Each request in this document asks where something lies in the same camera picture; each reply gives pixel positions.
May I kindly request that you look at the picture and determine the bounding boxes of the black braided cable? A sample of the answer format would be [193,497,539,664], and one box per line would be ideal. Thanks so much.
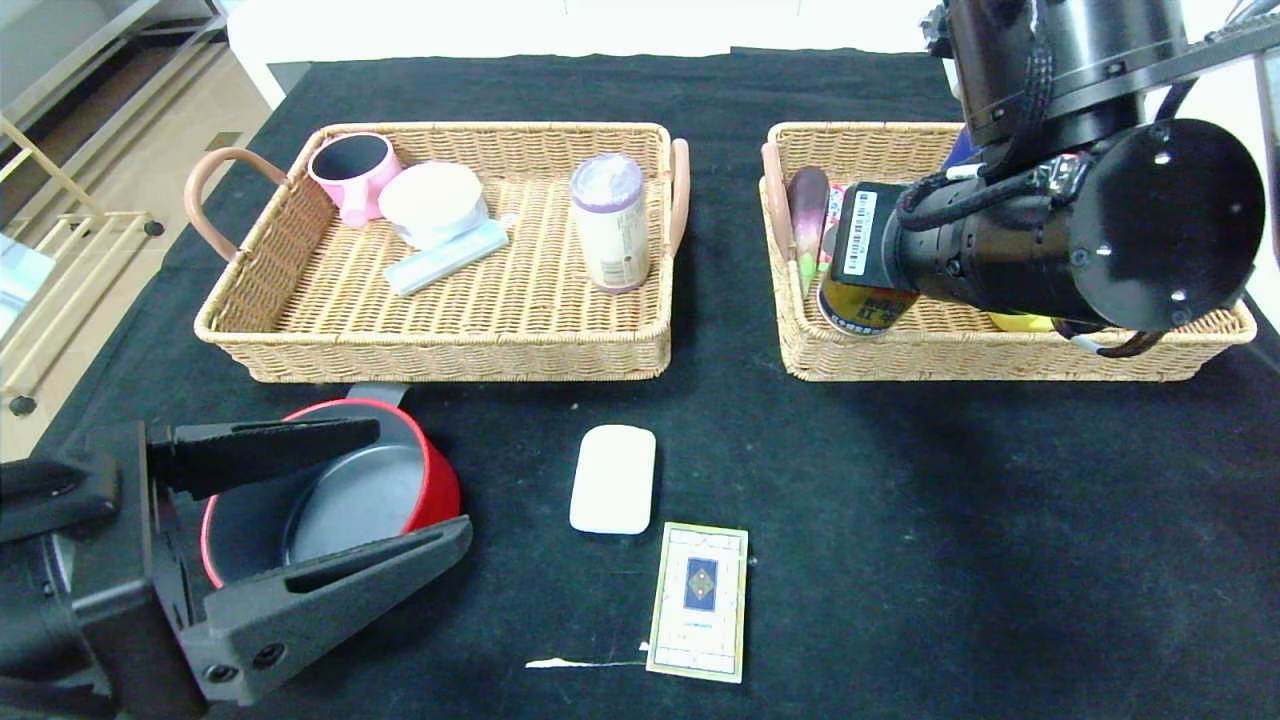
[893,5,1063,233]

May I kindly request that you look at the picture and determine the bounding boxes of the white paper scrap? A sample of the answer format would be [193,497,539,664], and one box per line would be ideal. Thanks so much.
[526,645,651,670]

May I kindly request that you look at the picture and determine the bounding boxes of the red pot black handles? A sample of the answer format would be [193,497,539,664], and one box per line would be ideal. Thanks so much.
[200,384,463,591]

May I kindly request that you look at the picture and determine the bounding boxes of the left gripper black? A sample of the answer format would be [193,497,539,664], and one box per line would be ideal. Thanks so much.
[0,416,473,720]

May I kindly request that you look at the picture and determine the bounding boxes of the white soap bar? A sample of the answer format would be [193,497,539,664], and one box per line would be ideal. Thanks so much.
[569,426,658,537]

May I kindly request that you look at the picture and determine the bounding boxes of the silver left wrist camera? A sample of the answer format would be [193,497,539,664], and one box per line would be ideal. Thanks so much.
[0,235,57,346]

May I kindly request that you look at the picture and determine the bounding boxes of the purple lid canister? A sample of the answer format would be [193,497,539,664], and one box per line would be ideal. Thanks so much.
[569,154,651,295]

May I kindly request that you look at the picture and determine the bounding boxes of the gold drink can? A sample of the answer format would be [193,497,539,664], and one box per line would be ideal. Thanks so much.
[817,278,921,339]

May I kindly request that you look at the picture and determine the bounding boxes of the pink mug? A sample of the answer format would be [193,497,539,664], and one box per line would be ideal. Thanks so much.
[308,133,404,230]

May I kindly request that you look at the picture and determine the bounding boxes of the grey toothbrush case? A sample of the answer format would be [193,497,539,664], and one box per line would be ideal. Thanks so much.
[384,214,521,298]

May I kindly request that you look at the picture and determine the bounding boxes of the white table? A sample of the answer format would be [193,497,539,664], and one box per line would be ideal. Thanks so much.
[228,0,961,113]

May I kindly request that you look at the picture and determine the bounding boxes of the playing card box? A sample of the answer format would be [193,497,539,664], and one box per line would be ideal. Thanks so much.
[646,522,750,685]

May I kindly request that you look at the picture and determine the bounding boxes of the beige wooden rack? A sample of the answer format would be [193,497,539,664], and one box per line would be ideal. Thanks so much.
[0,115,168,419]

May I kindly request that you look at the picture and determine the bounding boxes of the white cabinet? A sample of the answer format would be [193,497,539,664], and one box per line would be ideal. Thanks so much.
[1190,40,1280,331]

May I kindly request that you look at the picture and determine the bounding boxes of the purple eggplant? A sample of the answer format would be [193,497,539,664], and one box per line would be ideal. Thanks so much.
[787,167,831,302]

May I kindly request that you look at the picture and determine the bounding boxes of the red candy pack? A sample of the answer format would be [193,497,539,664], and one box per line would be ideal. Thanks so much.
[818,184,851,276]

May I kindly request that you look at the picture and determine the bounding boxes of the black table cloth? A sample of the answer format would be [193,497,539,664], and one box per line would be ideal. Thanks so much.
[0,48,1280,720]

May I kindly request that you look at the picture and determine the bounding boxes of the blue cap white bottle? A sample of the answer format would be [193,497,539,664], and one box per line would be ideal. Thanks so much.
[940,122,986,173]

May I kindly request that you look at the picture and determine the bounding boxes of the grey metal shelf unit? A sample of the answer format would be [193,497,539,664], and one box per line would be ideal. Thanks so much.
[0,0,233,201]

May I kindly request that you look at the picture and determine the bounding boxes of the white round bowl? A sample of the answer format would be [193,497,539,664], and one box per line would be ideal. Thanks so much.
[378,162,491,251]

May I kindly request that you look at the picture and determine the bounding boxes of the wicker basket brown handles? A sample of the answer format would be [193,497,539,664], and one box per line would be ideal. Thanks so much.
[185,122,692,384]
[760,122,1259,383]

